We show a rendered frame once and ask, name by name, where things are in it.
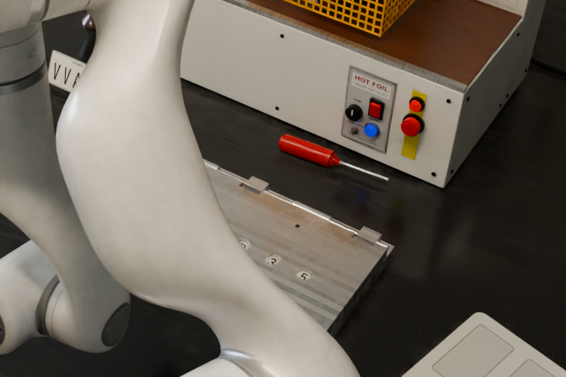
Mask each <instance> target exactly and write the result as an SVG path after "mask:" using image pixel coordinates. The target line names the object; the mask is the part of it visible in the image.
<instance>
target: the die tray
mask: <svg viewBox="0 0 566 377"><path fill-rule="evenodd" d="M402 377H566V371H565V370H564V369H562V368H561V367H559V366H558V365H557V364H555V363H554V362H553V361H552V360H550V359H549V358H547V357H545V356H544V355H543V354H541V353H539V352H538V351H537V350H536V349H535V348H533V347H532V346H530V345H529V344H527V343H526V342H524V341H523V340H521V339H520V338H518V337H517V336H516V335H515V334H513V333H512V332H510V331H509V330H507V329H506V328H505V327H503V326H501V325H500V324H499V323H498V322H497V321H495V320H493V319H492V318H491V317H489V316H487V315H486V314H484V313H482V312H478V313H475V314H473V315H472V316H471V317H470V318H468V319H467V320H466V321H465V322H464V323H463V324H461V325H460V326H459V327H458V328H457V329H456V330H455V331H454V332H453V333H452V334H451V335H449V336H448V337H447V338H446V339H445V340H444V341H442V342H441V343H440V344H439V345H438V346H436V347H435V348H434V349H433V350H432V351H431V352H429V353H428V354H427V355H426V356H425V357H424V358H422V359H421V360H420V361H419V362H418V363H417V364H416V365H415V366H414V367H413V368H412V369H410V370H409V371H408V372H407V373H406V374H404V375H403V376H402Z"/></svg>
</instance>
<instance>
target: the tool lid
mask: <svg viewBox="0 0 566 377"><path fill-rule="evenodd" d="M203 161H204V164H205V165H206V170H207V172H208V175H209V178H210V180H211V184H212V187H213V189H214V191H215V194H216V197H217V199H218V201H219V204H220V206H221V207H222V211H223V213H224V215H225V216H226V218H227V221H228V223H229V225H230V227H231V228H232V230H233V232H234V233H235V235H236V237H237V239H238V240H239V241H240V242H247V243H248V244H249V247H248V248H247V249H245V250H246V251H247V253H248V254H249V255H250V257H251V258H252V259H253V260H254V261H255V262H256V263H257V264H258V265H259V267H260V268H261V269H262V270H263V271H264V272H265V273H266V275H267V276H268V277H269V278H270V279H271V280H272V281H273V282H274V283H275V284H276V285H277V286H278V287H279V288H280V289H281V290H282V291H284V292H285V293H286V294H287V295H288V296H289V297H290V298H291V299H292V300H294V301H295V302H296V303H297V304H298V305H299V306H300V307H301V308H302V309H303V310H304V311H305V312H306V313H307V314H309V315H310V316H311V317H312V318H313V319H314V320H315V321H317V322H318V323H319V324H320V325H321V326H322V327H323V328H324V329H325V330H326V331H327V332H328V333H329V334H330V332H331V331H332V330H333V329H334V327H335V326H336V325H337V323H338V322H339V320H340V319H341V318H342V316H343V315H344V313H345V312H346V311H347V310H348V309H349V307H350V306H351V304H352V303H353V301H354V300H355V298H356V297H357V296H358V294H359V293H360V292H361V291H362V289H363V288H364V287H365V285H366V284H367V282H368V281H369V280H370V278H371V276H372V275H373V274H374V273H375V272H376V270H377V269H378V268H379V266H380V265H381V263H382V262H383V260H384V259H385V258H386V256H387V248H386V247H384V246H382V245H380V244H377V243H376V244H375V246H374V247H372V246H369V245H367V244H365V243H364V242H360V241H358V240H356V239H355V238H354V236H355V233H354V232H352V231H348V230H346V229H345V228H343V227H340V226H337V225H335V224H334V223H331V222H329V221H330V220H332V216H329V215H326V214H324V213H322V212H320V211H318V210H315V209H313V208H311V207H309V206H307V205H305V204H302V203H300V202H298V201H294V202H293V204H289V203H287V202H285V201H283V200H281V199H278V198H276V197H274V196H272V195H270V194H267V193H265V192H263V191H262V192H261V193H260V194H256V193H253V192H251V191H249V190H247V189H245V188H243V182H241V181H238V180H237V179H235V178H232V177H229V176H227V175H226V174H224V173H220V172H218V171H217V169H218V168H219V169H221V168H220V166H218V165H216V164H214V163H212V162H209V161H207V160H205V159H203ZM270 256H274V257H277V258H279V259H280V262H279V263H277V264H269V263H267V262H266V261H265V259H266V258H267V257H270ZM300 271H306V272H309V273H310V274H311V275H312V277H311V278H310V279H299V278H298V277H297V276H296V274H297V273H298V272H300Z"/></svg>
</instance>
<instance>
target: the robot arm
mask: <svg viewBox="0 0 566 377"><path fill-rule="evenodd" d="M194 3H195V0H0V213H1V214H2V215H4V216H5V217H6V218H8V219H9V220H10V221H12V222H13V223H14V224H15V225H16V226H17V227H18V228H19V229H20V230H21V231H22V232H23V233H24V234H25V235H26V236H27V237H28V238H29V239H30V241H28V242H26V243H25V244H24V245H22V246H21V247H19V248H17V249H15V250H14V251H12V252H11V253H9V254H8V255H6V256H5V257H3V258H1V259H0V355H3V354H7V353H11V352H12V351H13V350H15V349H16V348H18V347H19V346H20V345H22V344H23V343H24V342H26V341H28V340H30V339H31V338H34V337H50V338H52V339H55V340H57V341H58V342H62V343H64V344H66V345H67V346H70V347H72V348H75V349H78V350H81V351H84V352H87V353H104V352H107V351H109V350H110V349H112V348H113V347H115V346H116V345H117V344H118V343H119V342H120V340H121V339H122V338H123V336H124V335H125V332H126V329H127V327H128V323H129V319H130V313H131V293H132V294H133V295H135V296H136V297H138V298H140V299H142V300H145V301H146V302H148V303H151V304H154V305H158V306H161V307H165V308H169V309H172V310H176V311H181V312H184V313H187V314H190V315H192V316H196V317H198V318H200V319H201V320H202V321H204V322H205V323H206V324H207V325H208V326H209V327H210V328H211V330H212V331H213V332H214V333H215V334H216V336H217V338H218V340H219V343H220V345H221V354H220V356H219V357H218V358H215V359H214V360H212V361H210V362H208V363H207V364H204V365H202V366H200V367H199V368H197V369H194V370H192V371H190V372H189V373H187V374H184V375H182V376H180V377H360V374H359V372H358V371H357V369H356V367H355V366H354V364H353V362H352V361H351V359H350V357H349V356H348V355H347V353H346V352H345V351H344V350H343V349H342V347H341V346H340V345H339V344H338V343H337V341H336V340H335V339H334V338H333V337H332V336H331V335H330V334H329V333H328V332H327V331H326V330H325V329H324V328H323V327H322V326H321V325H320V324H319V323H318V322H317V321H315V320H314V319H313V318H312V317H311V316H310V315H309V314H307V313H306V312H305V311H304V310H303V309H302V308H301V307H300V306H299V305H298V304H297V303H296V302H295V301H294V300H292V299H291V298H290V297H289V296H288V295H287V294H286V293H285V292H284V291H282V290H281V289H280V288H279V287H278V286H277V285H276V284H275V283H274V282H273V281H272V280H271V279H270V278H269V277H268V276H267V275H266V273H265V272H264V271H263V270H262V269H261V268H260V267H259V265H258V264H257V263H256V262H255V261H254V260H253V259H252V258H251V257H250V255H249V254H248V253H247V251H246V250H245V248H244V247H243V245H242V244H241V242H240V241H239V240H238V239H237V237H236V235H235V233H234V232H233V230H232V228H231V227H230V225H229V223H228V221H227V218H226V216H225V215H224V213H223V211H222V207H221V206H220V204H219V201H218V199H217V197H216V194H215V191H214V189H213V187H212V184H211V180H210V178H209V175H208V172H207V170H206V165H205V164H204V161H203V158H202V155H201V153H200V149H199V147H198V144H197V141H196V139H195V135H194V132H193V130H192V127H191V125H190V121H189V118H188V115H187V113H186V110H185V106H184V100H183V95H182V90H181V81H180V63H181V54H182V49H183V43H184V37H185V33H186V30H187V26H188V22H189V19H190V14H191V11H192V8H193V6H194ZM81 10H85V11H87V12H88V13H89V14H90V15H91V17H92V19H93V21H94V24H95V27H96V40H95V44H94V48H93V52H92V55H91V56H90V58H89V60H88V63H87V65H86V66H85V68H84V70H83V72H82V74H81V76H80V77H79V79H78V80H77V82H76V84H75V86H74V88H73V89H72V91H71V93H70V94H69V96H68V98H67V101H66V103H65V105H64V107H63V109H62V112H61V115H60V118H59V120H58V123H57V129H56V139H55V132H54V125H53V117H52V109H51V95H50V87H49V79H48V71H47V65H46V57H45V44H44V37H43V30H42V23H41V21H45V20H48V19H53V18H56V17H60V16H62V15H66V14H69V13H74V12H77V11H81Z"/></svg>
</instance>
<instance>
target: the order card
mask: <svg viewBox="0 0 566 377"><path fill-rule="evenodd" d="M86 65H87V64H85V63H83V62H80V61H78V60H76V59H73V58H71V57H70V56H66V55H64V54H62V53H60V52H58V51H56V50H53V51H52V54H51V61H50V65H49V70H48V79H49V83H51V84H53V85H55V86H57V87H59V88H62V89H64V90H66V91H68V92H71V91H72V89H73V88H74V86H75V84H76V82H77V80H78V79H79V77H80V76H81V74H82V72H83V70H84V68H85V66H86Z"/></svg>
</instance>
